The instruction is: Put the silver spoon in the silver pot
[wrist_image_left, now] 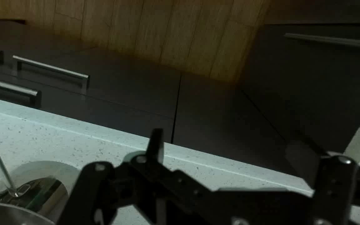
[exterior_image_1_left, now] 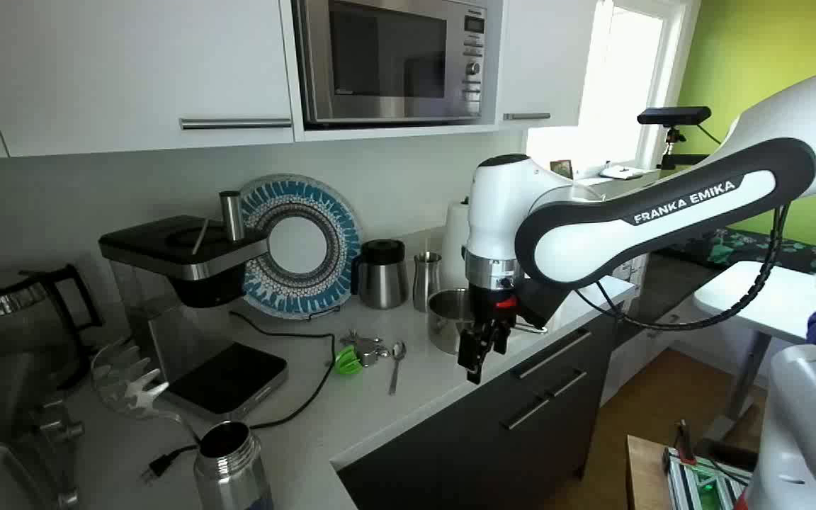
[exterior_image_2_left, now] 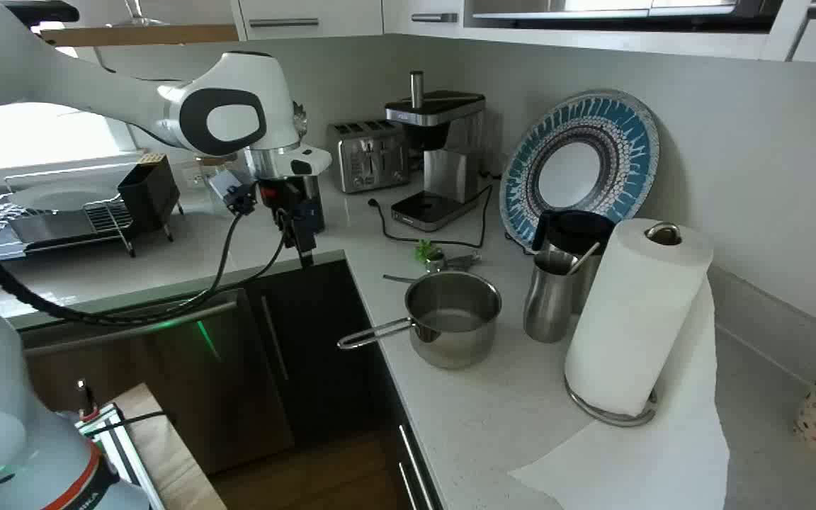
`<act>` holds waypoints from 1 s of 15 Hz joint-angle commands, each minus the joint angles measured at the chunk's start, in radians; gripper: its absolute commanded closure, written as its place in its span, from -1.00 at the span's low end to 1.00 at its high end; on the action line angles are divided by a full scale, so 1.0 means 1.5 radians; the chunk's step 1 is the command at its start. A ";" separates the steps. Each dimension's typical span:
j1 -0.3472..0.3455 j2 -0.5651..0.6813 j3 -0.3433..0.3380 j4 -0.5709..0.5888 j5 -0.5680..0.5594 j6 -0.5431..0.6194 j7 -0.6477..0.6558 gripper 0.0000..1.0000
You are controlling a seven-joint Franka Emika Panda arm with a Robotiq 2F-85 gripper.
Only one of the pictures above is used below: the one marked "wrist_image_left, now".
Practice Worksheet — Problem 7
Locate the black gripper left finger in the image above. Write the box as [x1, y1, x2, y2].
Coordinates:
[57, 128, 239, 225]

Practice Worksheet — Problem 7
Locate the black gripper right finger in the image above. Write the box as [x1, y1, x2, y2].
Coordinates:
[311, 154, 360, 225]

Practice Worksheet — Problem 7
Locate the dark drawer cabinet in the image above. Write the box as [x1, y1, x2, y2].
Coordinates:
[0, 18, 299, 173]

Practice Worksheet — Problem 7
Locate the dark door cabinet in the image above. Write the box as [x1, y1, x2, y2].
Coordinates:
[237, 23, 360, 157]

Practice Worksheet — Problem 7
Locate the silver pot with wire handle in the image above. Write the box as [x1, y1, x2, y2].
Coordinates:
[0, 117, 69, 225]

